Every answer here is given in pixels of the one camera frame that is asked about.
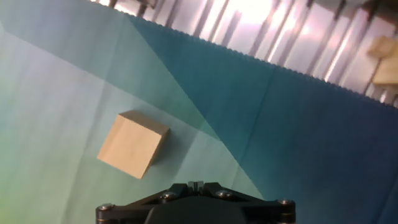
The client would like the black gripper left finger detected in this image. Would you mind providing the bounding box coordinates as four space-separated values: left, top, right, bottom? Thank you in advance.
96 182 197 224

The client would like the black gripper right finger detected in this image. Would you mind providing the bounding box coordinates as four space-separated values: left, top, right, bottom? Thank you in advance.
196 181 295 224

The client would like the light wooden cube block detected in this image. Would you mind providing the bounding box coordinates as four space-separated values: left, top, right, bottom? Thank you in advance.
366 35 398 87
96 110 170 180

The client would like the blue green white tablecloth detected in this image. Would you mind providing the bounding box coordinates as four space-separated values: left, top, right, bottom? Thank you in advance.
0 0 398 224

